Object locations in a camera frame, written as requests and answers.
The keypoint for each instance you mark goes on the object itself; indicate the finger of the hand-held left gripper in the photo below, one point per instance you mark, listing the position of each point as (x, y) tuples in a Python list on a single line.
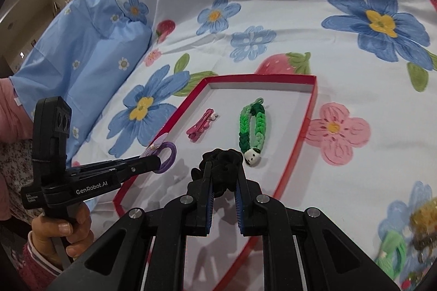
[(133, 169)]

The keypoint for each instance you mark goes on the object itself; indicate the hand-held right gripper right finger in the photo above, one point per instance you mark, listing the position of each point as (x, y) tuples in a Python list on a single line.
[(240, 209)]

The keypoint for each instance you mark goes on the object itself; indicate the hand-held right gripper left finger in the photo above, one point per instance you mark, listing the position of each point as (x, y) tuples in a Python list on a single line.
[(208, 205)]

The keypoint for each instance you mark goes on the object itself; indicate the black scrunchie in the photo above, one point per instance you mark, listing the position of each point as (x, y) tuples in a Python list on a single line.
[(222, 158)]

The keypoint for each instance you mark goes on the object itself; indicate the red shallow box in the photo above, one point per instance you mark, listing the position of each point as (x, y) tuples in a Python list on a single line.
[(276, 106)]

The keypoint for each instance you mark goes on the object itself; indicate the person's left forearm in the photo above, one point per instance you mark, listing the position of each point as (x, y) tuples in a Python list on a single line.
[(37, 257)]

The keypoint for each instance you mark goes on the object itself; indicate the person's left hand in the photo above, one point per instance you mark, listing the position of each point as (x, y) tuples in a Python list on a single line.
[(78, 226)]

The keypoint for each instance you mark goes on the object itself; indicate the person's floral print garment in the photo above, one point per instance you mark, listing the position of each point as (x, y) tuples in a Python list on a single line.
[(17, 175)]

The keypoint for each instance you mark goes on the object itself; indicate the person's pink top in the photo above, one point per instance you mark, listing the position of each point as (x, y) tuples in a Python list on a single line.
[(13, 110)]

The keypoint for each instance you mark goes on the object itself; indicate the pink hair clip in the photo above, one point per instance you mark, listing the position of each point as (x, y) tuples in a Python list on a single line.
[(199, 127)]

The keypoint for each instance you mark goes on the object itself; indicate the blue pillow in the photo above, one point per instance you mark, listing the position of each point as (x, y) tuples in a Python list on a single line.
[(85, 55)]

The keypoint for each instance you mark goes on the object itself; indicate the floral bedsheet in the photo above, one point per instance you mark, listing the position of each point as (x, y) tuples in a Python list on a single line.
[(273, 21)]

